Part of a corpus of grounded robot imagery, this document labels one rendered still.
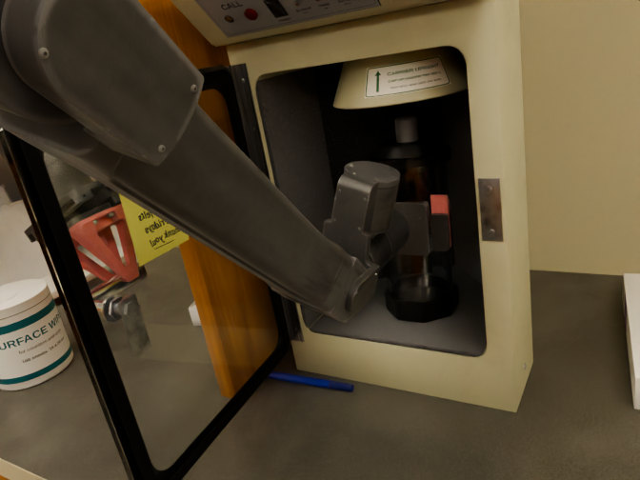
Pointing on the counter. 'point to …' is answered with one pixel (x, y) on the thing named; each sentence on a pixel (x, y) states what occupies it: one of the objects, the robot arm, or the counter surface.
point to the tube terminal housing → (502, 294)
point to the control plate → (312, 10)
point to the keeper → (490, 209)
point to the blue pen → (311, 381)
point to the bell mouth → (401, 78)
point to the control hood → (284, 26)
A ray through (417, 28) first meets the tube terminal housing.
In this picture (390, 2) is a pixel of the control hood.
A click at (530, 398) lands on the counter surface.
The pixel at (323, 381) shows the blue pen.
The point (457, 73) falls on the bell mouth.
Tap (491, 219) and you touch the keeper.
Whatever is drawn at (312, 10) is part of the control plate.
